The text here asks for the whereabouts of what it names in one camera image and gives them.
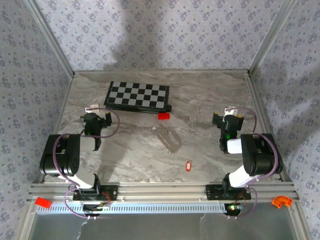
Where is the black grey folding chessboard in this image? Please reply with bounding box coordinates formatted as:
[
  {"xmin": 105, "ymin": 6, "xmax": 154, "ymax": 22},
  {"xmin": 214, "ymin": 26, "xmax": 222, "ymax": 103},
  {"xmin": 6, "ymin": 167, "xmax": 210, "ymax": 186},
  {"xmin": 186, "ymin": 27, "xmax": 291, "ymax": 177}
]
[{"xmin": 103, "ymin": 80, "xmax": 173, "ymax": 115}]

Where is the orange curved plastic piece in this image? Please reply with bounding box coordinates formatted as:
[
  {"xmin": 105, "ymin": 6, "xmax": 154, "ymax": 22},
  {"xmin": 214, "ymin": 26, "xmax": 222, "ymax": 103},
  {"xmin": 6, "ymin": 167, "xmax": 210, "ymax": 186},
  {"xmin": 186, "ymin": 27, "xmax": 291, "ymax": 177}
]
[{"xmin": 271, "ymin": 196, "xmax": 293, "ymax": 208}]

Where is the white slotted cable duct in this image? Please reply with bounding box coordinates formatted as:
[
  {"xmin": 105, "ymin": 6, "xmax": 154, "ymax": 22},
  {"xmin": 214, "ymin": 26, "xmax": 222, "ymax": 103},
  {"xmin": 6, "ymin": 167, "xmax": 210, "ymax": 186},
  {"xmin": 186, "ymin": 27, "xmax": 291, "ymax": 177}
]
[{"xmin": 36, "ymin": 201, "xmax": 227, "ymax": 214}]

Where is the aluminium table side rail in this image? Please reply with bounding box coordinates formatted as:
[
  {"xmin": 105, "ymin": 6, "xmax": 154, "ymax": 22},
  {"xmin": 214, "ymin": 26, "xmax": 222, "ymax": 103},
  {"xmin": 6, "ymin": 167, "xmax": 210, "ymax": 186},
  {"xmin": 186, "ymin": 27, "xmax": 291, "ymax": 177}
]
[
  {"xmin": 41, "ymin": 73, "xmax": 76, "ymax": 183},
  {"xmin": 246, "ymin": 71, "xmax": 293, "ymax": 182}
]

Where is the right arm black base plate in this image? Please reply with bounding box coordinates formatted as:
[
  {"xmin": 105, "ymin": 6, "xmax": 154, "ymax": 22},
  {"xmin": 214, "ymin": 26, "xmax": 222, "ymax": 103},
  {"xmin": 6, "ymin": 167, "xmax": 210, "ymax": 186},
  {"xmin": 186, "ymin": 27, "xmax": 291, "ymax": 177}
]
[{"xmin": 205, "ymin": 184, "xmax": 252, "ymax": 201}]

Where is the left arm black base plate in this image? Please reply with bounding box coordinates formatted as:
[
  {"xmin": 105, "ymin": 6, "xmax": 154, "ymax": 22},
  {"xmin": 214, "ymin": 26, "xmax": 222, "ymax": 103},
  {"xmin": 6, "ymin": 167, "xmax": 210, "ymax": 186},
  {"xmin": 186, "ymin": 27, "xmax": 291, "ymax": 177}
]
[{"xmin": 72, "ymin": 184, "xmax": 119, "ymax": 201}]

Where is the flat red plastic block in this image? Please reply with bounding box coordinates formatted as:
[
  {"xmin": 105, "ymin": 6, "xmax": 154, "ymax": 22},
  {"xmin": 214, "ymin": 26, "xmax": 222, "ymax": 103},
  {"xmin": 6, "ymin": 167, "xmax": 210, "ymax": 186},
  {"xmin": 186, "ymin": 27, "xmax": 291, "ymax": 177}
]
[{"xmin": 34, "ymin": 196, "xmax": 53, "ymax": 209}]

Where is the aluminium frame post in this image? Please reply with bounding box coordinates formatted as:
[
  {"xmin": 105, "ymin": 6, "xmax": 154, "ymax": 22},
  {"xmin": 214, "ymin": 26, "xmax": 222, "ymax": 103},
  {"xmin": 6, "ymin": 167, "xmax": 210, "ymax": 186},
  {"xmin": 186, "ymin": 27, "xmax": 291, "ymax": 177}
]
[
  {"xmin": 248, "ymin": 0, "xmax": 298, "ymax": 76},
  {"xmin": 24, "ymin": 0, "xmax": 76, "ymax": 77}
]

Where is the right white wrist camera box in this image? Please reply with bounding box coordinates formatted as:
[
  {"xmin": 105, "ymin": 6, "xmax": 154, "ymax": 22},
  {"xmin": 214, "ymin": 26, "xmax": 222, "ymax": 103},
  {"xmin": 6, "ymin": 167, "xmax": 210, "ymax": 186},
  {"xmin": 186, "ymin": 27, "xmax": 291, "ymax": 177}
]
[{"xmin": 224, "ymin": 106, "xmax": 239, "ymax": 117}]

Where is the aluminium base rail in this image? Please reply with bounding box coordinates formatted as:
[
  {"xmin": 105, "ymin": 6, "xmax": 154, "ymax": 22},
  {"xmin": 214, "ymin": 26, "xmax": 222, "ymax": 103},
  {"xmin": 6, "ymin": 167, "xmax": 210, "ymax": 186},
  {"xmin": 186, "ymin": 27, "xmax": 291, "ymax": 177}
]
[{"xmin": 27, "ymin": 182, "xmax": 300, "ymax": 202}]

